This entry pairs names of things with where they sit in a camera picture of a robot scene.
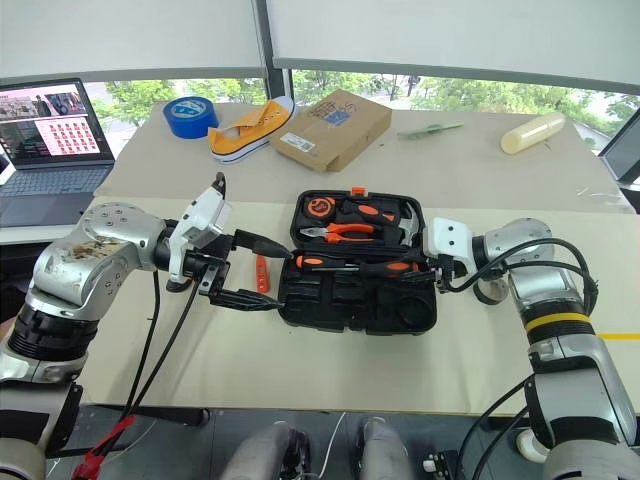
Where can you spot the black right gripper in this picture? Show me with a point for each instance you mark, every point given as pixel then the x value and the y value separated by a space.
pixel 440 270

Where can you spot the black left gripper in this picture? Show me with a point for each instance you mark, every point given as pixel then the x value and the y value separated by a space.
pixel 207 262

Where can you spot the orange voltage tester pen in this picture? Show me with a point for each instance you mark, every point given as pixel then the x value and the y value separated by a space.
pixel 262 275

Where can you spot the black plastic tool case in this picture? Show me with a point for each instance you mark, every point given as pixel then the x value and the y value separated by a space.
pixel 350 310

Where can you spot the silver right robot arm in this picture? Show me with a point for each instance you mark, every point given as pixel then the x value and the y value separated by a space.
pixel 550 285

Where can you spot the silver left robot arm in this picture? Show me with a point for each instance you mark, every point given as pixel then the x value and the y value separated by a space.
pixel 75 270

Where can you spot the orange black tape measure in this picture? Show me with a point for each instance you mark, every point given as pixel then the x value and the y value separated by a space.
pixel 320 207

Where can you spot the beige table cover sheet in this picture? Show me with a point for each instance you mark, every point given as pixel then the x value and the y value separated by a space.
pixel 450 170
pixel 300 370

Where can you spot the green plastic stick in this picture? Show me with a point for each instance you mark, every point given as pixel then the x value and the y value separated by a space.
pixel 425 131

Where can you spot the yellow canvas sneaker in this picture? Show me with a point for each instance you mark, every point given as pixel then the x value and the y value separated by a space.
pixel 250 135

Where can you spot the brown cardboard box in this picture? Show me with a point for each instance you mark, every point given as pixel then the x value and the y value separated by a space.
pixel 340 135

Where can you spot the blue tape roll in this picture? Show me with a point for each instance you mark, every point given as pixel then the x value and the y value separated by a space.
pixel 192 125

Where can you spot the cream cylindrical bottle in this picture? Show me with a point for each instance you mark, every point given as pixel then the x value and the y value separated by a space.
pixel 530 132

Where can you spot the grey rounded leg cover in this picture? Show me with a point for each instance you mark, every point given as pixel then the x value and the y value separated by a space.
pixel 382 450
pixel 260 450

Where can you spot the white round fitting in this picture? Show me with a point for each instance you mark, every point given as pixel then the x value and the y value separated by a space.
pixel 530 445

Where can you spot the yellow tape strip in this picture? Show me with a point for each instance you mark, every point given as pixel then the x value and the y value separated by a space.
pixel 622 336

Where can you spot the open laptop computer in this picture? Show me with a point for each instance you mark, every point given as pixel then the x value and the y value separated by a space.
pixel 50 185

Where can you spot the dark window pillar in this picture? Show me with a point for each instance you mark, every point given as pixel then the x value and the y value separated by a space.
pixel 272 50

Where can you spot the white desk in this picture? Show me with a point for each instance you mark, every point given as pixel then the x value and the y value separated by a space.
pixel 30 232

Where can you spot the black monitor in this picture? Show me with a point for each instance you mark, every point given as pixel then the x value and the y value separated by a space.
pixel 625 155

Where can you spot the white roller blind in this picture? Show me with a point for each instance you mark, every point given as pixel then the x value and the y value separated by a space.
pixel 450 35
pixel 125 35

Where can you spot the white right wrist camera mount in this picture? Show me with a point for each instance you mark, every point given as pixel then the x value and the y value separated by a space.
pixel 450 237

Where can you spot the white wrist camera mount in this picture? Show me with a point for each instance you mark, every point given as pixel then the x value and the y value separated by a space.
pixel 450 237
pixel 200 220

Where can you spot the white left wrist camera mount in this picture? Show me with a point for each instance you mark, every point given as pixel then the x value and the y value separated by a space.
pixel 200 220

